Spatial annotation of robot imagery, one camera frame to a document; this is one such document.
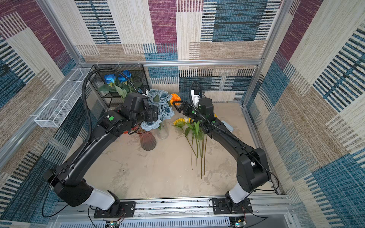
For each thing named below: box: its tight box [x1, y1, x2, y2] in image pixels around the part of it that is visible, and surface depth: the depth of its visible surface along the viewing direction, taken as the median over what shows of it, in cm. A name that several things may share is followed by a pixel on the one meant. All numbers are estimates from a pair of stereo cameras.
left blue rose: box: [103, 73, 116, 85], surface depth 73 cm
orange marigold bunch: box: [170, 93, 182, 106], surface depth 79 cm
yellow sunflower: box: [199, 133, 205, 180], surface depth 98 cm
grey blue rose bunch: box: [140, 88, 175, 132], surface depth 74 cm
